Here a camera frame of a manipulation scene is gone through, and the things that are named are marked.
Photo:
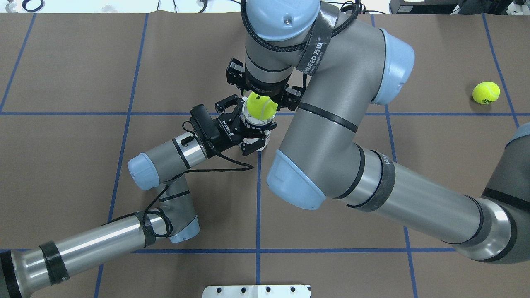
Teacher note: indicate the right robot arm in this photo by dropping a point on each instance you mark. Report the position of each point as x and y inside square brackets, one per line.
[349, 65]

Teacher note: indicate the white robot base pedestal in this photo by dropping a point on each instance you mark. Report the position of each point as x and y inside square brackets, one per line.
[258, 291]

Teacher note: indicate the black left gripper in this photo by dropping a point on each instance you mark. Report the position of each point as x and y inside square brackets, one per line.
[224, 130]

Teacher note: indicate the white tennis ball can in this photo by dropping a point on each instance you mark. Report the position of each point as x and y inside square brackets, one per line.
[258, 126]

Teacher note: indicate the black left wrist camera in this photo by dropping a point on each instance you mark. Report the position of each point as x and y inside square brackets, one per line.
[204, 126]

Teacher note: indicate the yellow tennis ball number three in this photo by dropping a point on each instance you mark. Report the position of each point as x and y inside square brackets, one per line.
[261, 107]

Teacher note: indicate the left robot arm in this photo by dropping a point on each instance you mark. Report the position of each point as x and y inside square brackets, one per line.
[59, 174]

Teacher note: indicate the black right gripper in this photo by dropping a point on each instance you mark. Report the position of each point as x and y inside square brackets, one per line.
[265, 86]

